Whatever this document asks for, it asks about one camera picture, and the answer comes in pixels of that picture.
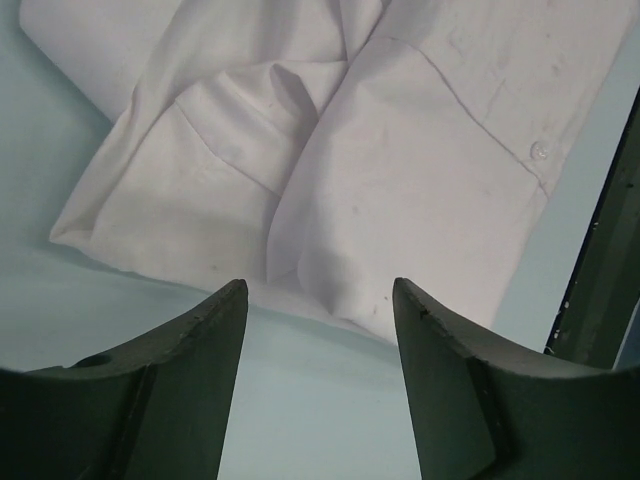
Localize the white long sleeve shirt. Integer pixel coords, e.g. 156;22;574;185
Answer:
19;1;639;341

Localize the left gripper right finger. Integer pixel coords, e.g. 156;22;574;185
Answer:
393;278;639;479

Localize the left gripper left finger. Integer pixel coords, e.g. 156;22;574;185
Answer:
1;280;248;479

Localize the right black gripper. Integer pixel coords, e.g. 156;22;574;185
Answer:
545;99;639;369

